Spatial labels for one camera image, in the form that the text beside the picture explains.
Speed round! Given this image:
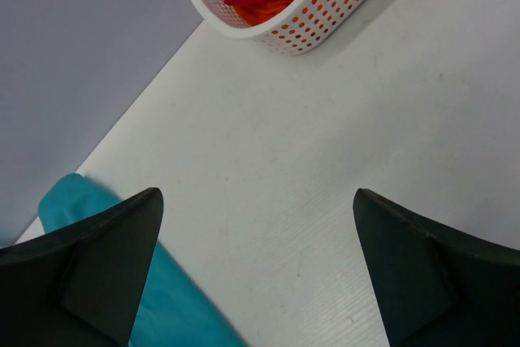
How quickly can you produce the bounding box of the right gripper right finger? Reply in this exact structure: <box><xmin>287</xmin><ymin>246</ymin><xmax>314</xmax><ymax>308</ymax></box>
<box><xmin>353</xmin><ymin>189</ymin><xmax>519</xmax><ymax>346</ymax></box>

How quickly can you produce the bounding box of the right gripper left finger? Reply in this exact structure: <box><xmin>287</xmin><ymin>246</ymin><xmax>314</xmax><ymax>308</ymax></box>
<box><xmin>1</xmin><ymin>188</ymin><xmax>163</xmax><ymax>346</ymax></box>

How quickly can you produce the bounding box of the teal t-shirt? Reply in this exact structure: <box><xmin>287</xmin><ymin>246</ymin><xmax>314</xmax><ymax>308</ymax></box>
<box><xmin>38</xmin><ymin>173</ymin><xmax>245</xmax><ymax>346</ymax></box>

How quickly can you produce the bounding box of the white plastic basket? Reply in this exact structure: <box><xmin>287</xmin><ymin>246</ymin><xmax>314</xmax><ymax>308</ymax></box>
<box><xmin>191</xmin><ymin>0</ymin><xmax>366</xmax><ymax>55</ymax></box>

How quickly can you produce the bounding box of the orange garment in basket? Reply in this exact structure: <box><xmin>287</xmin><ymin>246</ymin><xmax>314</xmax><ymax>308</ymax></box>
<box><xmin>233</xmin><ymin>0</ymin><xmax>292</xmax><ymax>26</ymax></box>

